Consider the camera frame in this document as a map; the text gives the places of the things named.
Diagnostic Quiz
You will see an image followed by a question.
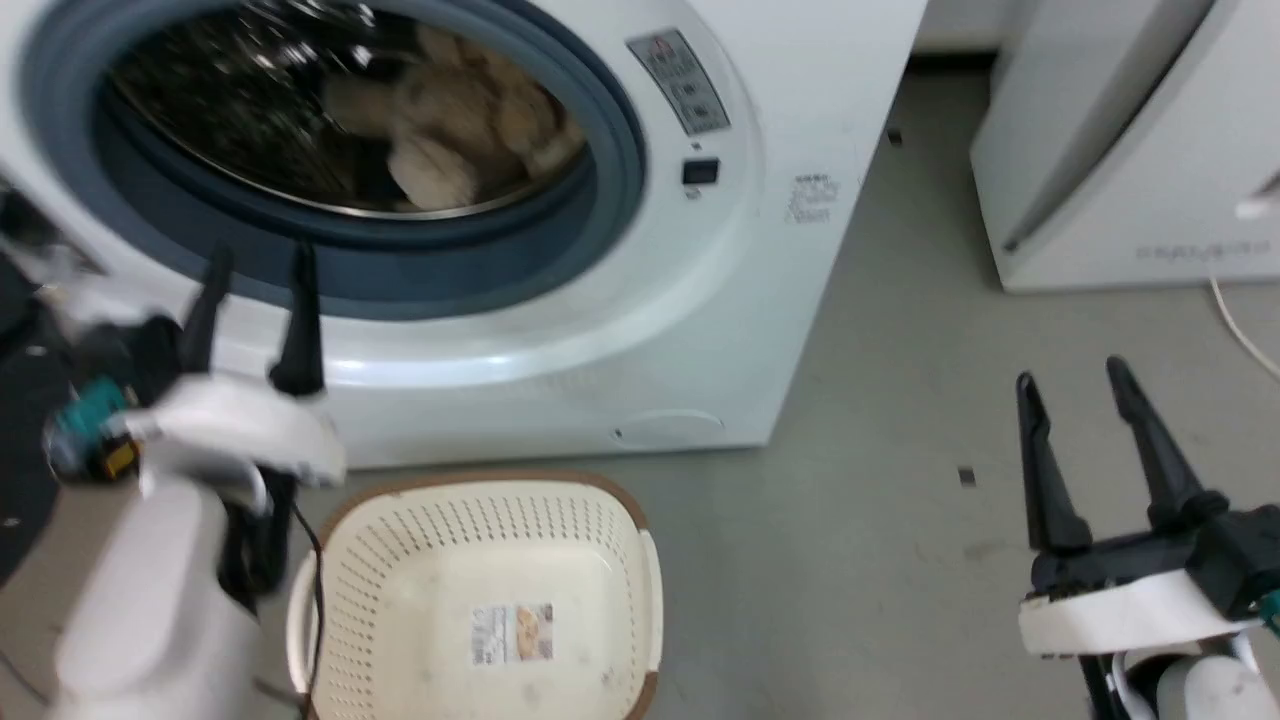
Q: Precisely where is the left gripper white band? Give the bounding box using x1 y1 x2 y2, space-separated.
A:
45 240 348 491

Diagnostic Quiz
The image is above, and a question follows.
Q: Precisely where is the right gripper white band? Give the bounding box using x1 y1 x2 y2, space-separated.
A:
1014 355 1280 658

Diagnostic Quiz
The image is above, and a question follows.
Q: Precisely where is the beige laundry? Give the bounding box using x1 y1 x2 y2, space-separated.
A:
322 25 587 213

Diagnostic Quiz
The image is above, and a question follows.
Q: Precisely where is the cream perforated laundry basket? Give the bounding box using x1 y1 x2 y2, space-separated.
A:
286 470 663 720

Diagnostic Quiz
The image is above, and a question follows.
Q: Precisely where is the white front-load washing machine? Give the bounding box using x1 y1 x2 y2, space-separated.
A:
0 0 931 471

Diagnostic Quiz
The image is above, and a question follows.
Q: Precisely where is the white appliance cabinet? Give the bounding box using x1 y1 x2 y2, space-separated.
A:
968 0 1280 294

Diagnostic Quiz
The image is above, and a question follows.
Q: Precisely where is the white power cord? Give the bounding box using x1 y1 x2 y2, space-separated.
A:
1208 276 1280 383

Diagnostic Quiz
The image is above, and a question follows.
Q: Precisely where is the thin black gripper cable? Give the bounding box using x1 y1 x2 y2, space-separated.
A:
288 498 327 701

